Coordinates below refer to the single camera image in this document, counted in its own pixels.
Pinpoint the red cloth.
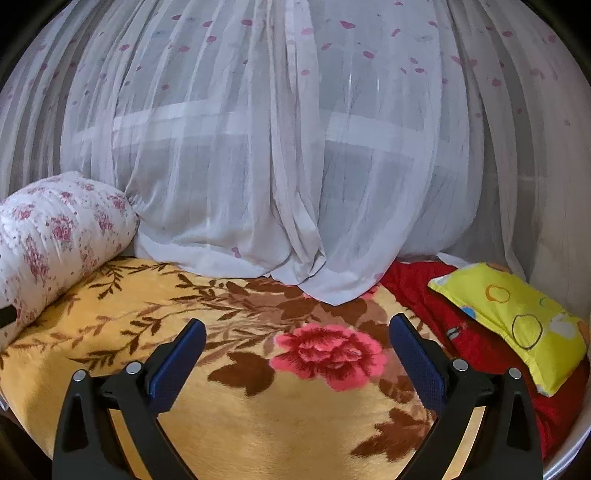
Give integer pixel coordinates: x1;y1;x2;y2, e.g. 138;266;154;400
381;261;590;461

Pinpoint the yellow patterned pillow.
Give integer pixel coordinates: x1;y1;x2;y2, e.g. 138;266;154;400
428;263;589;397

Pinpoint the yellow floral fleece blanket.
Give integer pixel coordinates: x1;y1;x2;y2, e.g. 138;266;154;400
1;258;436;479

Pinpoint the floral pink white pillow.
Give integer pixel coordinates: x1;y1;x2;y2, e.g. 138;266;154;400
1;172;138;349

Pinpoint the sheer white curtain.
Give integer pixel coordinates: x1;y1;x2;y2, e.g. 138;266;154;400
1;1;590;315

